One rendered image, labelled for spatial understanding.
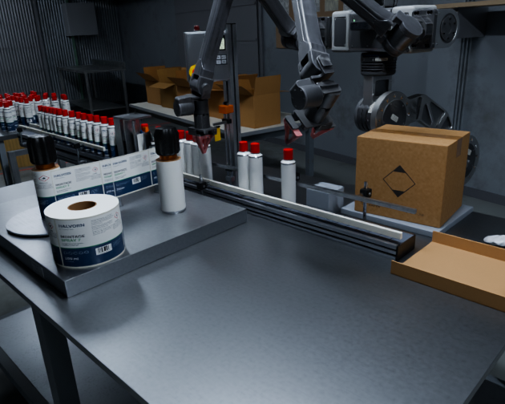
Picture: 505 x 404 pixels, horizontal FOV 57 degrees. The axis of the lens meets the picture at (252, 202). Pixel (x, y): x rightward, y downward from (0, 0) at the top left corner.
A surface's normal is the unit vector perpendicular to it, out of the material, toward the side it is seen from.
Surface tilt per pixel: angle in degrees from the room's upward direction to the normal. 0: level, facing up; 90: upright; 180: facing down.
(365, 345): 0
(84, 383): 0
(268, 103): 90
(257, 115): 90
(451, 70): 90
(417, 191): 90
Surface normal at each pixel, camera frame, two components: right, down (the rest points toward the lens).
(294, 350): -0.04, -0.94
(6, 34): 0.56, 0.26
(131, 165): 0.76, 0.19
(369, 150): -0.62, 0.30
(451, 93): -0.82, 0.22
